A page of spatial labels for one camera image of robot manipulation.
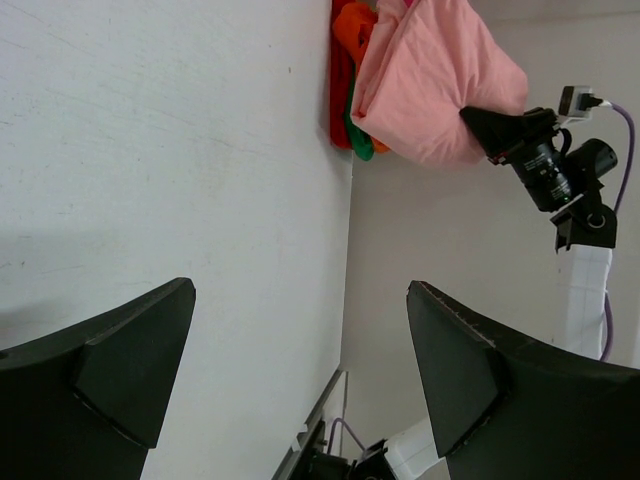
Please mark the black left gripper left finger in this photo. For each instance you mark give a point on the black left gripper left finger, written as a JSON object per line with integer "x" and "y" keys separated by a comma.
{"x": 89, "y": 401}

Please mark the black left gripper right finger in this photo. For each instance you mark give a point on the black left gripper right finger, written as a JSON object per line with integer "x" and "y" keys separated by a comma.
{"x": 504, "y": 405}

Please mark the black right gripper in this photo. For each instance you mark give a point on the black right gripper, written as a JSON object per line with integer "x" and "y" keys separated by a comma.
{"x": 540, "y": 152}

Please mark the salmon pink t-shirt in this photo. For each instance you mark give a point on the salmon pink t-shirt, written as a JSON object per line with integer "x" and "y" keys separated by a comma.
{"x": 423, "y": 64}

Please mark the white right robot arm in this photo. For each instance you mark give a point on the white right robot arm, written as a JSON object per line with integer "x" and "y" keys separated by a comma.
{"x": 586, "y": 234}

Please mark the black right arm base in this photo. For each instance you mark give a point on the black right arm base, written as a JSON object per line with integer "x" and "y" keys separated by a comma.
{"x": 407, "y": 455}

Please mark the green folded t-shirt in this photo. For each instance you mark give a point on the green folded t-shirt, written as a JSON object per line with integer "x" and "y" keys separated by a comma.
{"x": 361, "y": 143}

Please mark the red folded t-shirt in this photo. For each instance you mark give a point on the red folded t-shirt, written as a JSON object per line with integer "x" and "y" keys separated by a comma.
{"x": 341, "y": 72}

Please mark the orange folded t-shirt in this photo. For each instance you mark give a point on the orange folded t-shirt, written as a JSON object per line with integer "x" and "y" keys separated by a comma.
{"x": 351, "y": 23}

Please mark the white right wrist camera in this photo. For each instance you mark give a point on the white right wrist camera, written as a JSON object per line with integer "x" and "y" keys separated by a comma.
{"x": 577, "y": 102}

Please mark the aluminium table rail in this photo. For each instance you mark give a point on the aluminium table rail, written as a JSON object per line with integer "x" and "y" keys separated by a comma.
{"x": 315, "y": 434}

